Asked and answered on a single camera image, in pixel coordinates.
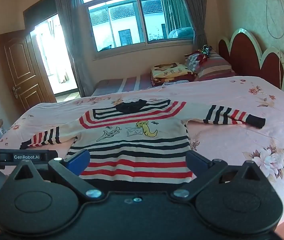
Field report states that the sliding window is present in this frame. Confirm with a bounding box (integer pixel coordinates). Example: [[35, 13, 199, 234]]
[[78, 0, 195, 53]]

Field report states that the brown wooden door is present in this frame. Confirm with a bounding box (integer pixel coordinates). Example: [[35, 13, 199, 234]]
[[0, 30, 58, 112]]

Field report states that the striped mattress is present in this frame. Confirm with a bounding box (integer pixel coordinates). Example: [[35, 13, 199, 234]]
[[91, 74, 155, 97]]

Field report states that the blue blanket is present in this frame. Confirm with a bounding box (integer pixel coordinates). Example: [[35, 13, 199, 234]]
[[168, 26, 195, 39]]

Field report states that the striped pillow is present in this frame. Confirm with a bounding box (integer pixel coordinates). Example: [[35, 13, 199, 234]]
[[194, 51, 237, 82]]

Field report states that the striped knit sweater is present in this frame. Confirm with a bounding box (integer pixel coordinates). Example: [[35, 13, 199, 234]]
[[20, 99, 266, 193]]

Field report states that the grey curtain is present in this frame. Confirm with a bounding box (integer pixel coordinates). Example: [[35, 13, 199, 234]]
[[52, 0, 95, 98], [176, 0, 208, 53]]

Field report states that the pile of folded clothes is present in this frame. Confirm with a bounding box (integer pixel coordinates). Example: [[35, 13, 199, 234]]
[[184, 44, 214, 73]]

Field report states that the yellow printed blanket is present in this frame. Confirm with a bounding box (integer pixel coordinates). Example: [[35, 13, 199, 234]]
[[150, 62, 198, 87]]

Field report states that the red white scalloped headboard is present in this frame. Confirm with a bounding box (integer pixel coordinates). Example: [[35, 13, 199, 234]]
[[218, 29, 284, 93]]

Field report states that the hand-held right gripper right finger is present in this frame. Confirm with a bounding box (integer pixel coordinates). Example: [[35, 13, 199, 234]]
[[171, 151, 270, 202]]

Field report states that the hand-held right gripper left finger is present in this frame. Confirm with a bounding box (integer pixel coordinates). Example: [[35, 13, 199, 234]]
[[9, 150, 105, 202]]

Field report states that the white wall cable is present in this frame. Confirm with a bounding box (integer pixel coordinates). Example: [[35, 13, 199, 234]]
[[265, 0, 284, 90]]

